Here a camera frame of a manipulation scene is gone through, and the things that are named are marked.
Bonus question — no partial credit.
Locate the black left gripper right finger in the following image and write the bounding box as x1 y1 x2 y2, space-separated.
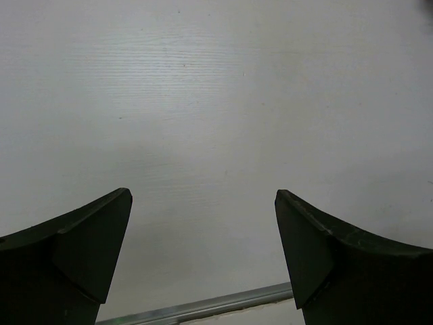
275 190 432 324

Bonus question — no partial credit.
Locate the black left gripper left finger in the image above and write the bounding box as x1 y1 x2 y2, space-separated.
1 188 133 324

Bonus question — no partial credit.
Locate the aluminium table frame rail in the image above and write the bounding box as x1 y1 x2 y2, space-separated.
98 282 293 325

